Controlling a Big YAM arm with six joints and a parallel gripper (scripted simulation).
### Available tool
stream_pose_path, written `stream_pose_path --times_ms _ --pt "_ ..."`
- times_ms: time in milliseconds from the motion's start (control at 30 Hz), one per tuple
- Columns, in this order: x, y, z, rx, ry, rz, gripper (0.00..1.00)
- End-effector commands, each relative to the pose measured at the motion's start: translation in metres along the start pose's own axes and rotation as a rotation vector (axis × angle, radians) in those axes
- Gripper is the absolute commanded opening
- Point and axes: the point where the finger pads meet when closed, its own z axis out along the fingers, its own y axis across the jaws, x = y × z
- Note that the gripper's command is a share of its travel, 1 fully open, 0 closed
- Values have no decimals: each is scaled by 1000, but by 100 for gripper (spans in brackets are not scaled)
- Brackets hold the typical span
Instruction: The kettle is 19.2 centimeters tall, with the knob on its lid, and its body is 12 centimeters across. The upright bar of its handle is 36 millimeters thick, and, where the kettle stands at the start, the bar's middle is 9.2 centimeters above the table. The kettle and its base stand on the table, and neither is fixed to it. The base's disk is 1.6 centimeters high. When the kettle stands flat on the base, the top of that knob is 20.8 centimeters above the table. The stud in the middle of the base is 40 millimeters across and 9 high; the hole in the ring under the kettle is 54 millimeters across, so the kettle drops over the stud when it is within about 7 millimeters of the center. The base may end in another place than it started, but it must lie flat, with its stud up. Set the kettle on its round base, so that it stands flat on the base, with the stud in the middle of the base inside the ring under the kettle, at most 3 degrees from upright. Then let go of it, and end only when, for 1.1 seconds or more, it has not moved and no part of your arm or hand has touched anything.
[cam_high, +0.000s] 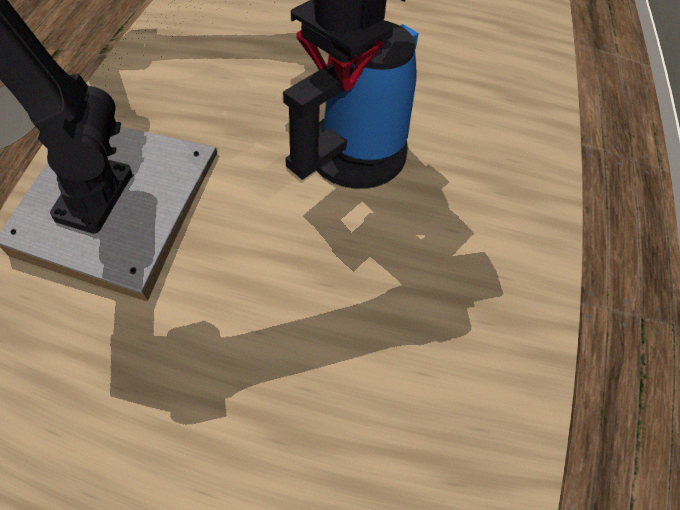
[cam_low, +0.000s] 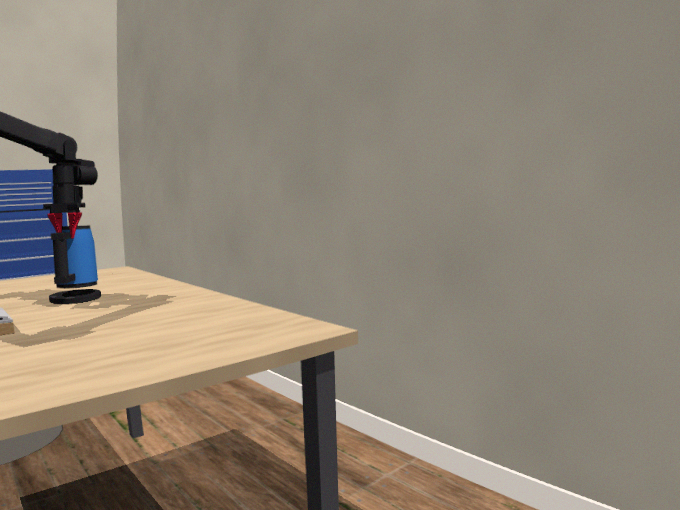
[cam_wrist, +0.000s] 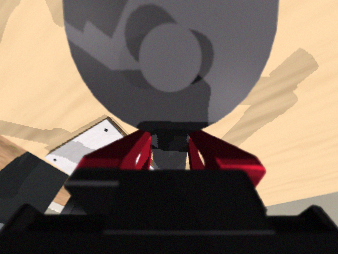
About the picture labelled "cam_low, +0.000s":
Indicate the blue kettle with black lid and handle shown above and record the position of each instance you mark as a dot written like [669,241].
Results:
[81,258]

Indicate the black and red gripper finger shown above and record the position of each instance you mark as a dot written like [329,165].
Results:
[74,218]
[56,220]

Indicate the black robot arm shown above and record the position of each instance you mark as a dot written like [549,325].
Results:
[48,142]

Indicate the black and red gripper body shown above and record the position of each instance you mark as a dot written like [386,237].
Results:
[64,199]

